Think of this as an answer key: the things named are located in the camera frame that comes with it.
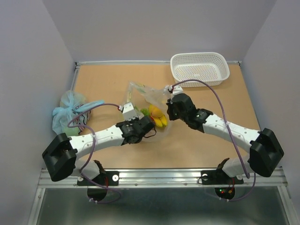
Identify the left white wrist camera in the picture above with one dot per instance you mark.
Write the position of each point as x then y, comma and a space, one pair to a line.
129, 112

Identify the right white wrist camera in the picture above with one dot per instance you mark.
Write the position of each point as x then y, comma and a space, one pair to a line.
169, 89

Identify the clear lemon-print plastic bag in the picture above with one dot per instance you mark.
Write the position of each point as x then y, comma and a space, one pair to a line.
141, 96

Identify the green grape bunch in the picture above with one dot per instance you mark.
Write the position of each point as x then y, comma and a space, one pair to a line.
145, 111

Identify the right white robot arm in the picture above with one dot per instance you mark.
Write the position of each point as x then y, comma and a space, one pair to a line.
263, 148

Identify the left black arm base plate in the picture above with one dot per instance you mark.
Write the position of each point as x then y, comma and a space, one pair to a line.
109, 178

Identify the orange mango fruit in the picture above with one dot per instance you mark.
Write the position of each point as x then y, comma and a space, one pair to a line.
155, 112

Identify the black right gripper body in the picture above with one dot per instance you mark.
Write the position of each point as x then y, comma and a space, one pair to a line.
173, 113

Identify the aluminium front rail frame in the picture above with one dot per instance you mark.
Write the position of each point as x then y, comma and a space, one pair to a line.
187, 178

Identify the aluminium left side rail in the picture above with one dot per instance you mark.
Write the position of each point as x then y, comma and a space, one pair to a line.
68, 108

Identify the blue tied plastic bag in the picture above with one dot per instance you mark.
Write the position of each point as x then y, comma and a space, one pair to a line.
83, 119

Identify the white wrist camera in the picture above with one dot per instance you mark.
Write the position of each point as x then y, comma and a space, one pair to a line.
169, 89
129, 112

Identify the white perforated plastic basket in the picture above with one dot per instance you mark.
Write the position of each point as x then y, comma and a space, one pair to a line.
208, 67

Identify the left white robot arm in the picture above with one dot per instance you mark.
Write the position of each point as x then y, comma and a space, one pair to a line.
62, 156

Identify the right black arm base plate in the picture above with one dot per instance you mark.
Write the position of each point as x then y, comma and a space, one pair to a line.
217, 177

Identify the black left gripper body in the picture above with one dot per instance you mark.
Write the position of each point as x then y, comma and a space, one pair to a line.
131, 122

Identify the yellow banana bunch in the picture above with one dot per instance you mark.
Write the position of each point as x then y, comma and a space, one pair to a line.
160, 122

